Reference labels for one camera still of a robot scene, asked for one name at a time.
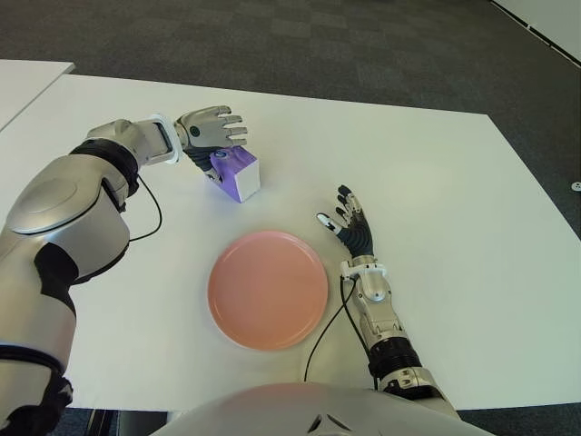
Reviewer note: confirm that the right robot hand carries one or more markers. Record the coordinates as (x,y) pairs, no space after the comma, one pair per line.
(361,238)

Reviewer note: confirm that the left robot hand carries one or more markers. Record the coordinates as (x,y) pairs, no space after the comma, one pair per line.
(211,129)

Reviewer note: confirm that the purple tissue paper pack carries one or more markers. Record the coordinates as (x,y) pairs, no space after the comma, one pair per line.
(245,179)

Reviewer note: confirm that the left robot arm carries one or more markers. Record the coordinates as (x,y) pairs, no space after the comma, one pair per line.
(68,213)

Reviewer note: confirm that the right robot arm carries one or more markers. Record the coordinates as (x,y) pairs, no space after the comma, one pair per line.
(386,322)

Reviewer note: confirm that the pink round plate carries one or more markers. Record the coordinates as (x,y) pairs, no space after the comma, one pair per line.
(268,290)

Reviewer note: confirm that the silver robot torso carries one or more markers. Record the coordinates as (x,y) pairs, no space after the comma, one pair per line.
(290,411)

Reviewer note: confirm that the white side table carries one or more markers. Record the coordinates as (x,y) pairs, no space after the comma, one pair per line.
(27,86)

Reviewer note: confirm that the small white floor object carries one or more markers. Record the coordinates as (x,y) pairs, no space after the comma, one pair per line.
(576,185)

